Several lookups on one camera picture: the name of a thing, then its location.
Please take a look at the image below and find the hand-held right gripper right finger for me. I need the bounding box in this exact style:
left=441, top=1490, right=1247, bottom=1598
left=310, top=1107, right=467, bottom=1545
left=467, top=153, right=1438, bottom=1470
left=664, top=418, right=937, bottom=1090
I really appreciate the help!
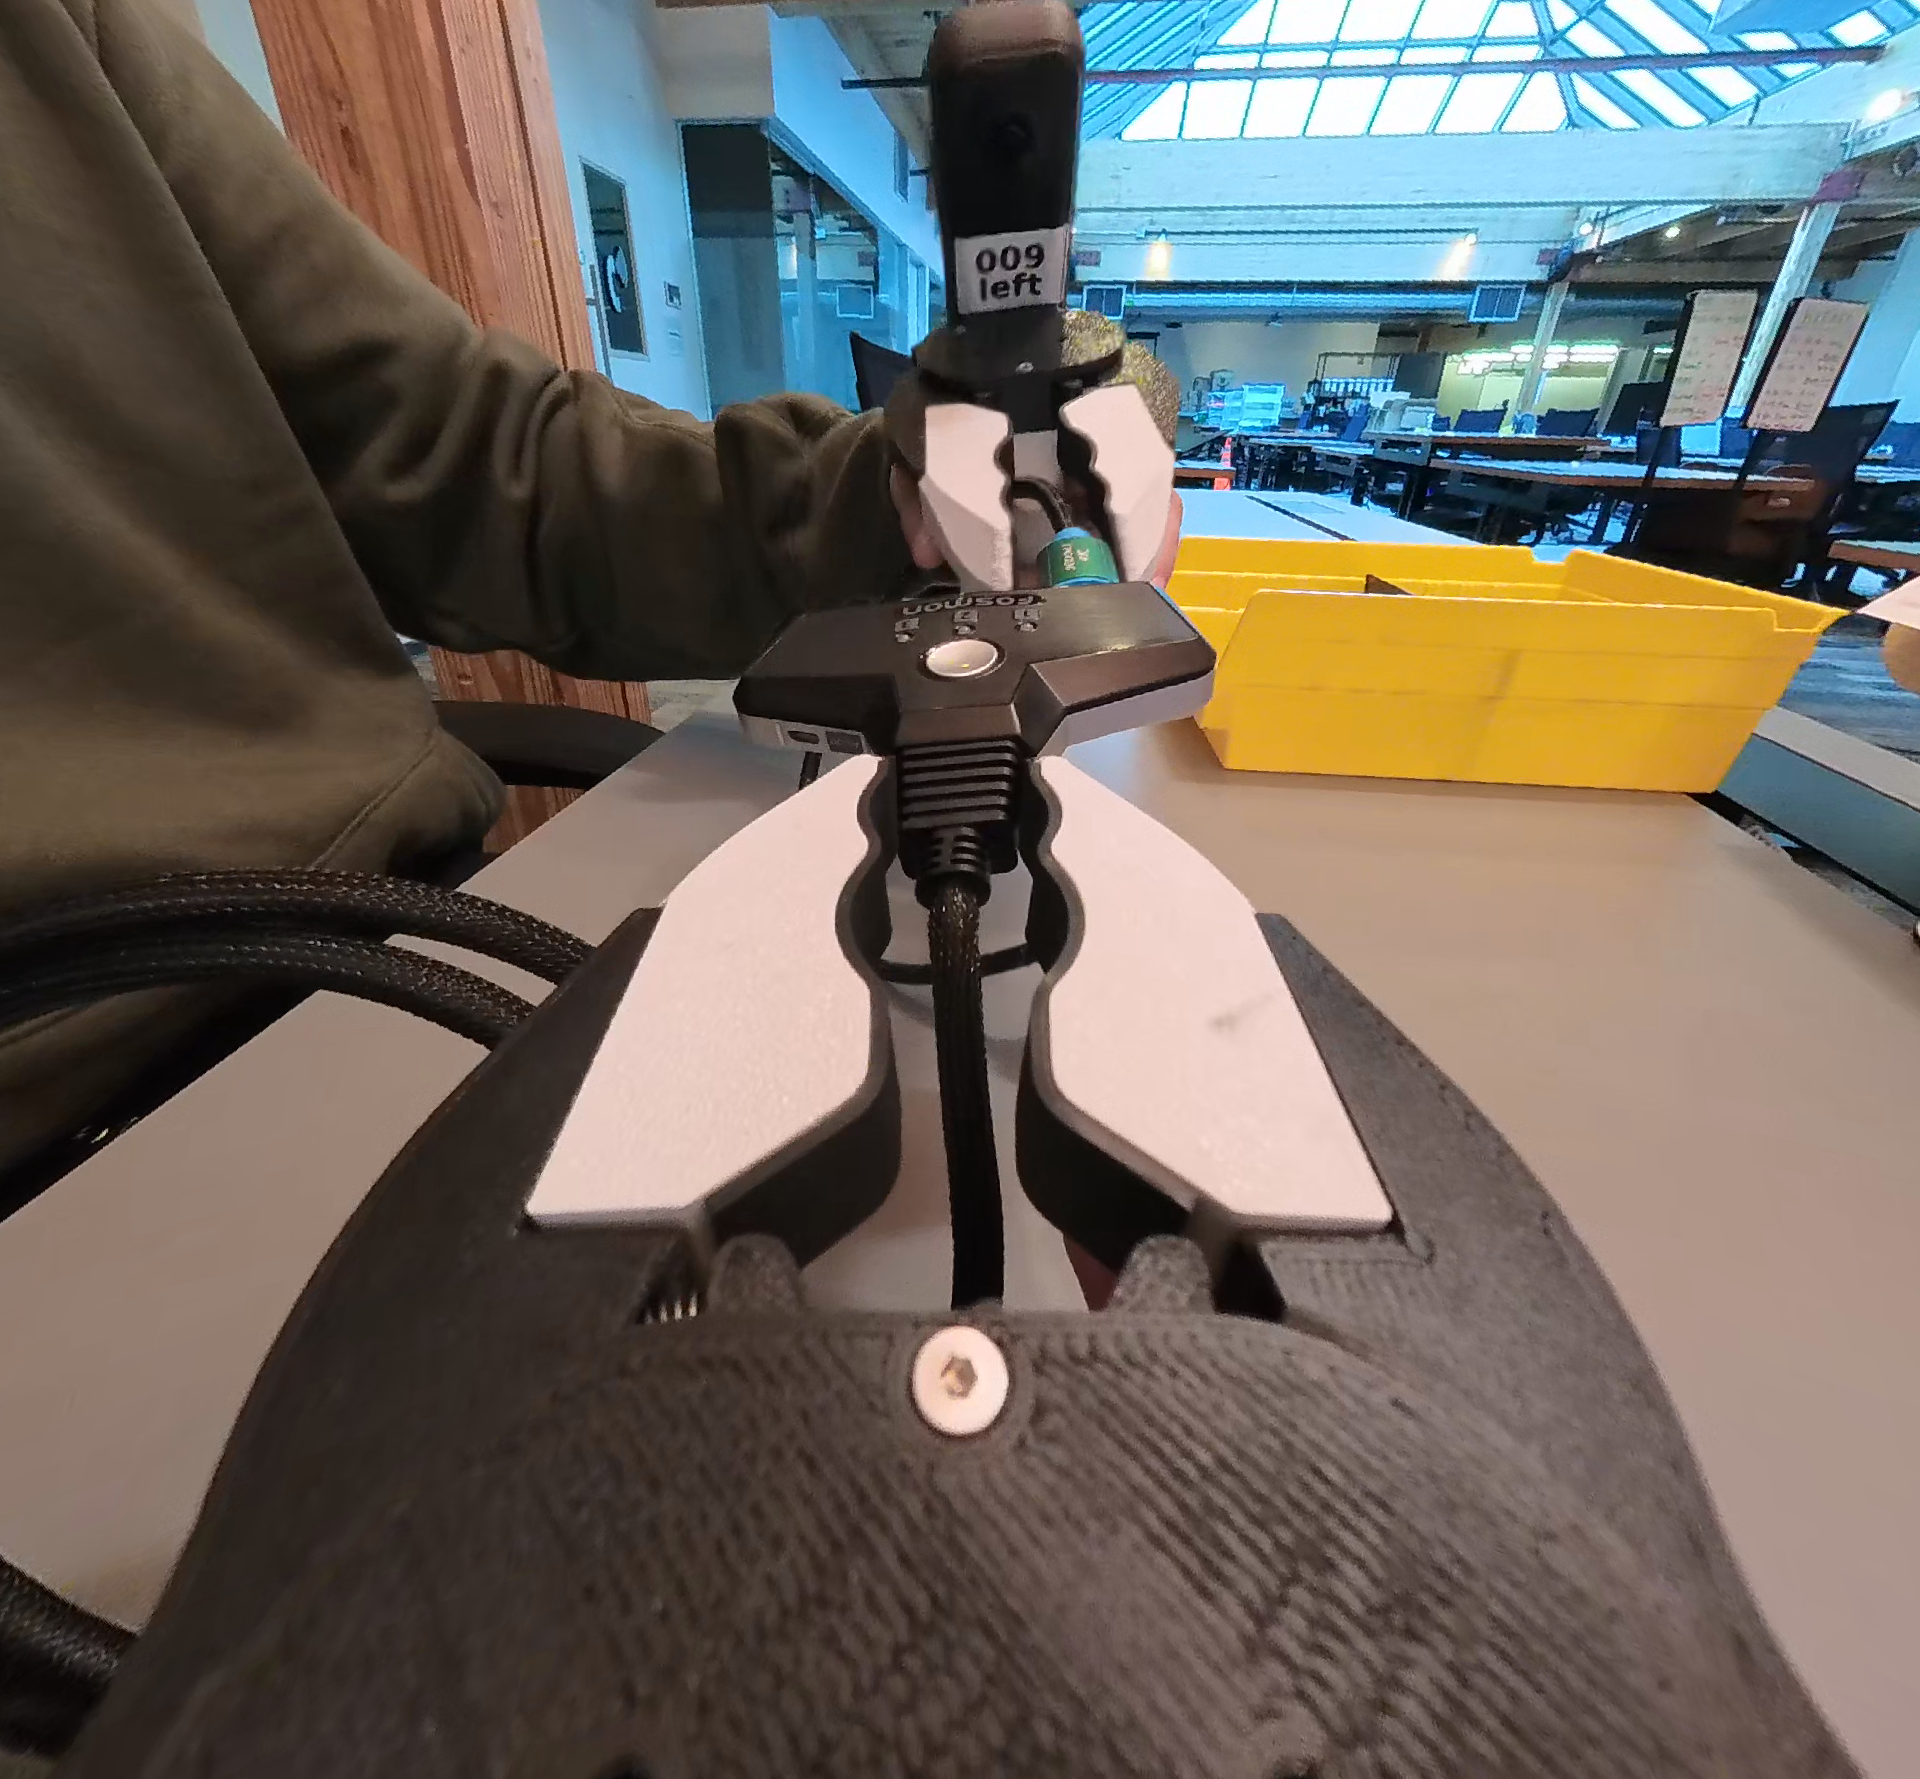
left=1017, top=750, right=1398, bottom=1306

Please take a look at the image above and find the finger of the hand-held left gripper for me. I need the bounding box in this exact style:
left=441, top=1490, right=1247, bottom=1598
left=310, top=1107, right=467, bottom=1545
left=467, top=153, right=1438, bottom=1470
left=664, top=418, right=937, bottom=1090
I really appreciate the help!
left=1058, top=386, right=1180, bottom=580
left=915, top=400, right=1038, bottom=584

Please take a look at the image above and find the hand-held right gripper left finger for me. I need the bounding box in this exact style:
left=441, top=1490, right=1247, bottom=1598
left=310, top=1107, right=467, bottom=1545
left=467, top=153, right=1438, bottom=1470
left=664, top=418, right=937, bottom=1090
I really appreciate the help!
left=522, top=750, right=906, bottom=1268

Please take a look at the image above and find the green plug black cable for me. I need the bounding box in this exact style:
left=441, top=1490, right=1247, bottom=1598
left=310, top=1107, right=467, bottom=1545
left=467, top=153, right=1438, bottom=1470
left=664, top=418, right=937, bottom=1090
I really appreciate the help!
left=1009, top=477, right=1120, bottom=598

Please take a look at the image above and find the black video switch box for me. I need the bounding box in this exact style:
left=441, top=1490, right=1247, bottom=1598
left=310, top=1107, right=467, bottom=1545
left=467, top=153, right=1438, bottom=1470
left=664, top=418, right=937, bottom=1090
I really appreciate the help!
left=732, top=580, right=1218, bottom=883

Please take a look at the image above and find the black braided switch cable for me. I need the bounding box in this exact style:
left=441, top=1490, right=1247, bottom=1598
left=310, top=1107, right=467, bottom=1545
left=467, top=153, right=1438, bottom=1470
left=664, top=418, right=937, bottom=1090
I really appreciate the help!
left=0, top=866, right=1011, bottom=1727

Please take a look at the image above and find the person's left forearm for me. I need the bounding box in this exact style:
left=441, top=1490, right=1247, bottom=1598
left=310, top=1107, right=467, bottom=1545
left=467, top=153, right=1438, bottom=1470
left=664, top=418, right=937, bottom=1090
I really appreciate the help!
left=393, top=309, right=919, bottom=689

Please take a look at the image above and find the grey desk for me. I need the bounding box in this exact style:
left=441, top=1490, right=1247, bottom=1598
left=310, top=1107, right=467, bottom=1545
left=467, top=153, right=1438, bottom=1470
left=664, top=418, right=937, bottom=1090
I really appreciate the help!
left=0, top=489, right=1920, bottom=1779

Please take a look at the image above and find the person's left hand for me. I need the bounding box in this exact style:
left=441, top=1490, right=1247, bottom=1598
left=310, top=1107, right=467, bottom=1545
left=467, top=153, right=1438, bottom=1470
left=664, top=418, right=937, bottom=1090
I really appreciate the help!
left=894, top=455, right=962, bottom=570

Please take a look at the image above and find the black chair armrest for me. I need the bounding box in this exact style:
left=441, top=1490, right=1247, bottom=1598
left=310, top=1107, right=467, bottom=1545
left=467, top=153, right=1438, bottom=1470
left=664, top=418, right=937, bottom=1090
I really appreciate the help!
left=433, top=698, right=666, bottom=890

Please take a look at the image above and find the skylight window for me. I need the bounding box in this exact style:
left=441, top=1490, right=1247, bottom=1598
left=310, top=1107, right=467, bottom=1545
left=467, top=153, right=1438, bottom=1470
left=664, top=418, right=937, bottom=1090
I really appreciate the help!
left=1072, top=0, right=1920, bottom=145

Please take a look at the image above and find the yellow plastic bin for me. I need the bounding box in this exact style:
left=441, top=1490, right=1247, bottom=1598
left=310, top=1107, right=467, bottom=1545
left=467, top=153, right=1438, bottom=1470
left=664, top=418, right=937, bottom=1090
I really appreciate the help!
left=1161, top=534, right=1850, bottom=798

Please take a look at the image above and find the long wooden table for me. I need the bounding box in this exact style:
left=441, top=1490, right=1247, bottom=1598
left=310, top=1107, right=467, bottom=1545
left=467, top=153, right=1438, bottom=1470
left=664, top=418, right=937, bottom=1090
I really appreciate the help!
left=1417, top=455, right=1817, bottom=543

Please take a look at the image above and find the paper flip chart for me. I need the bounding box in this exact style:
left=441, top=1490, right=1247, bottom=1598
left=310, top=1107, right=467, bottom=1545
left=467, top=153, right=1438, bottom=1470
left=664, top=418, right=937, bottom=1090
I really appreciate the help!
left=1657, top=288, right=1760, bottom=431
left=1743, top=296, right=1872, bottom=435

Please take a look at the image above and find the wooden pillar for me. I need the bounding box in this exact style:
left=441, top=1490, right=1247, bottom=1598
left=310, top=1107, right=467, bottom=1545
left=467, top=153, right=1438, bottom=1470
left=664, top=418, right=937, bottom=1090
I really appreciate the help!
left=209, top=0, right=649, bottom=731

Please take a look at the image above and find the black office chair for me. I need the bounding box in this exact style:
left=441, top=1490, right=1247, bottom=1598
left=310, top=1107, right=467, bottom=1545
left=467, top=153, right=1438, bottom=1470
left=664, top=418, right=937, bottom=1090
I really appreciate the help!
left=1626, top=400, right=1903, bottom=596

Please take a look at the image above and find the person's green hoodie torso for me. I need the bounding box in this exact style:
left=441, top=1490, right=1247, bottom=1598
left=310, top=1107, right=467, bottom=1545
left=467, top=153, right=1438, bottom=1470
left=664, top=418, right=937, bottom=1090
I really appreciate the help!
left=0, top=0, right=597, bottom=1217

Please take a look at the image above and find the pale paper sheet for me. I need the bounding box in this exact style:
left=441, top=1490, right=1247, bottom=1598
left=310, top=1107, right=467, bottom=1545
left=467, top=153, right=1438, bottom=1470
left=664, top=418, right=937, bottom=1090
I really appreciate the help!
left=1856, top=576, right=1920, bottom=689

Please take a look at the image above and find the framed wall picture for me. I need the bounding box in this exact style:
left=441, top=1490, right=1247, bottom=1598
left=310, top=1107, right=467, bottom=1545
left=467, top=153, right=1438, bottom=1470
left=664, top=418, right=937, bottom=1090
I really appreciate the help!
left=579, top=156, right=652, bottom=360

